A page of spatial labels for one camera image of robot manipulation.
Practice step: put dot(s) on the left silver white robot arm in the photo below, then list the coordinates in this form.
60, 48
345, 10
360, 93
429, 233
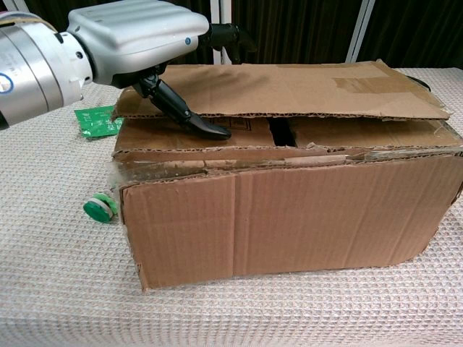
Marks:
32, 68

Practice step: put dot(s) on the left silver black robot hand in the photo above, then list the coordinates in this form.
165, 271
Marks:
137, 39

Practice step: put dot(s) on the green sachet packet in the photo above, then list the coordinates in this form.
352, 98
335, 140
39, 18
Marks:
96, 124

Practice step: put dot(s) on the brown cardboard box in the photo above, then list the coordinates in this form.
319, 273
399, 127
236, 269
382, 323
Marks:
289, 217

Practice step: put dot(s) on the white screen frame post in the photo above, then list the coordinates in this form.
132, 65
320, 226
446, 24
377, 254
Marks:
221, 58
358, 32

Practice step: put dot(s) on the green base colourful shuttlecock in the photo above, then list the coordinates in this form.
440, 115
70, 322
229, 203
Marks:
97, 210

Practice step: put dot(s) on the beige waffle tablecloth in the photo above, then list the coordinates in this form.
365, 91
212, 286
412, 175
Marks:
72, 289

